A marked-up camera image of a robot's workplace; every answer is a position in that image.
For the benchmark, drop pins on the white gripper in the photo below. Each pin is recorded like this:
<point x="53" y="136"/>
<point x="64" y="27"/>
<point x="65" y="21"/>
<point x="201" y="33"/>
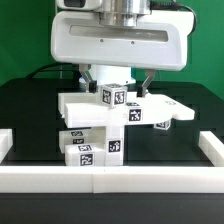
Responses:
<point x="158" y="41"/>

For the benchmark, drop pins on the white tagged cube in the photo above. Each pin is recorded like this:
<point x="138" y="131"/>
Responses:
<point x="113" y="95"/>

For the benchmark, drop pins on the white chair back frame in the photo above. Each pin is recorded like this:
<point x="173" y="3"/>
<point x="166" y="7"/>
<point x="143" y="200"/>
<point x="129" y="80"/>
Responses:
<point x="84" y="110"/>

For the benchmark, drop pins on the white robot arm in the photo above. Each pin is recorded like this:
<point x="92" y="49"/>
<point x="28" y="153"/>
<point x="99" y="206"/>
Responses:
<point x="125" y="14"/>

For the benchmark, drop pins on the white block left edge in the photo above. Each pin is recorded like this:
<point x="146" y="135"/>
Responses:
<point x="6" y="142"/>

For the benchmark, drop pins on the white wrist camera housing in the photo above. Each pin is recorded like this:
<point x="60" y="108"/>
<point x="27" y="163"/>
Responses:
<point x="80" y="5"/>

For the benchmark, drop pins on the white front rail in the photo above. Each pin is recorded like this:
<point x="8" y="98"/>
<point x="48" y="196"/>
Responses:
<point x="62" y="179"/>

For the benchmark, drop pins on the white obstacle wall bar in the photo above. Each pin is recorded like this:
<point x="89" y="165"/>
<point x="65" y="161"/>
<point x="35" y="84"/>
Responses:
<point x="212" y="147"/>

